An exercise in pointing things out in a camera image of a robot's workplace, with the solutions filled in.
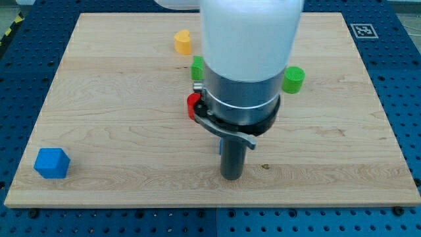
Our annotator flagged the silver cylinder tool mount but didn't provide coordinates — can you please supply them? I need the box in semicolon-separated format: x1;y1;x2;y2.
193;63;284;149

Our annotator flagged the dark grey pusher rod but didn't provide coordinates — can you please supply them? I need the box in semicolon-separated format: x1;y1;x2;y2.
220;139;247;180

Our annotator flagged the green block behind arm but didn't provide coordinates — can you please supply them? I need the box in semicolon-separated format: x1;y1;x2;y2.
191;55;203;80

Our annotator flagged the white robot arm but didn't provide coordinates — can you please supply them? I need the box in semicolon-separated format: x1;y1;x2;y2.
161;0;304;180

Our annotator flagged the red block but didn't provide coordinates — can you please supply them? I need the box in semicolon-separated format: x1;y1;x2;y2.
186;93;201;120

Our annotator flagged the green cylinder block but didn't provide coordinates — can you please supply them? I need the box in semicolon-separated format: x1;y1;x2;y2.
282;66;306;94

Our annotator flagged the yellow heart block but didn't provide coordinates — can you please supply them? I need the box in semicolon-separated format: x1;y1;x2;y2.
174;30;191;55

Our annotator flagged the wooden board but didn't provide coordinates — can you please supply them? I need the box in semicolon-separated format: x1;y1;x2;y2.
5;13;420;209

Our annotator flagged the fiducial marker tag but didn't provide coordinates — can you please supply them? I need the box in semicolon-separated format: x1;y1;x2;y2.
350;23;378;39

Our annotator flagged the blue cube block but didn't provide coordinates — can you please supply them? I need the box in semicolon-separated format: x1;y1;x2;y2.
34;147;70;179

